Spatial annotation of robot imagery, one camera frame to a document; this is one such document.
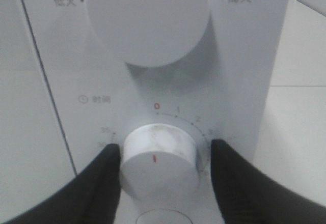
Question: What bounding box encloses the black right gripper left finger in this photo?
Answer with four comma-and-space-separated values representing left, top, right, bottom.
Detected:
15, 144, 121, 223

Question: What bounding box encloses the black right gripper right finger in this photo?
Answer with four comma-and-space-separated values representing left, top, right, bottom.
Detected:
210, 139, 325, 223

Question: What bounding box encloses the round white door button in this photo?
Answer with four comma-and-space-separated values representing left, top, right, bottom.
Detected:
135, 209, 193, 224

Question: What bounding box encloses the white control knob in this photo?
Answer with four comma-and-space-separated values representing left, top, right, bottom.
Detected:
120, 123, 200, 200
86, 0, 210, 67

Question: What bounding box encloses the white microwave door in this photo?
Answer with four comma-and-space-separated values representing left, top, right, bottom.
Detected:
1, 0, 74, 219

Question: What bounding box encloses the white microwave oven body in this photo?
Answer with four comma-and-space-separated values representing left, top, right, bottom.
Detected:
23, 0, 288, 223

